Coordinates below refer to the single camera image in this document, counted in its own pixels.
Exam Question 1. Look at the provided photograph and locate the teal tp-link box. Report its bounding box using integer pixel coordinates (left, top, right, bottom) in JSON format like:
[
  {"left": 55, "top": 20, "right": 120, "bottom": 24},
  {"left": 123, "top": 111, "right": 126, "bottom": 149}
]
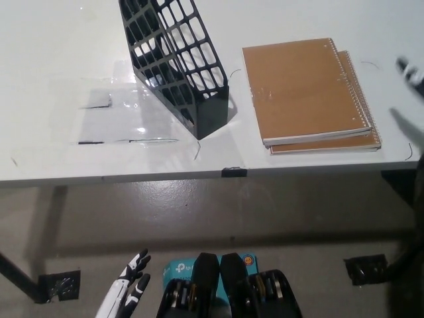
[{"left": 162, "top": 253, "right": 258, "bottom": 295}]

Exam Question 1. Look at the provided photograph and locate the black table leg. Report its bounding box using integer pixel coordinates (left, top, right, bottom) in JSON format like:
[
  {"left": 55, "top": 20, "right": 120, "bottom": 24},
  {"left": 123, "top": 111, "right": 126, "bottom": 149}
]
[
  {"left": 0, "top": 253, "right": 42, "bottom": 304},
  {"left": 386, "top": 244, "right": 424, "bottom": 282}
]

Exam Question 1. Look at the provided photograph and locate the brown spiral notebook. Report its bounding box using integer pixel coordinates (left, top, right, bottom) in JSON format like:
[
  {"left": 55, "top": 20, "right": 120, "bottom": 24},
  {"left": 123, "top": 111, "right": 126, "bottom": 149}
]
[
  {"left": 241, "top": 37, "right": 372, "bottom": 146},
  {"left": 268, "top": 50, "right": 382, "bottom": 156}
]

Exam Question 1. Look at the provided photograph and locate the black lattice book holder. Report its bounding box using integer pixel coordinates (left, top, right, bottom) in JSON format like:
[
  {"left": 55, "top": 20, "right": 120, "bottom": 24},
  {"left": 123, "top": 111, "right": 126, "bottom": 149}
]
[{"left": 118, "top": 0, "right": 230, "bottom": 140}]

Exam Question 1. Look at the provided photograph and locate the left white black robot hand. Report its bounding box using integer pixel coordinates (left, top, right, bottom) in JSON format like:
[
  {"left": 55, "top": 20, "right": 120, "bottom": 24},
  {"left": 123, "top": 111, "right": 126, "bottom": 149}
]
[{"left": 94, "top": 248, "right": 152, "bottom": 318}]

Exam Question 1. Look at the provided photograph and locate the clear plastic sheet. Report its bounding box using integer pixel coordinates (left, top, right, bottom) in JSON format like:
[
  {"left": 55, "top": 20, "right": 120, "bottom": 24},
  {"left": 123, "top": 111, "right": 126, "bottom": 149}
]
[{"left": 68, "top": 61, "right": 180, "bottom": 146}]

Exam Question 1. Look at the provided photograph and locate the grey tape patch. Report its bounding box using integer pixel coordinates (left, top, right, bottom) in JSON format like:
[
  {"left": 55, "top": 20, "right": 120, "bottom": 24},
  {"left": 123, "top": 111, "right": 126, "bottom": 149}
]
[{"left": 86, "top": 91, "right": 112, "bottom": 109}]

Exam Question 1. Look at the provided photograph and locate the black table edge clip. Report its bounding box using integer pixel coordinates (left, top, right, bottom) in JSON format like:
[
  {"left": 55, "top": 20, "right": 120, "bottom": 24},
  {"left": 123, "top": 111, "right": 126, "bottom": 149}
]
[{"left": 221, "top": 167, "right": 248, "bottom": 178}]

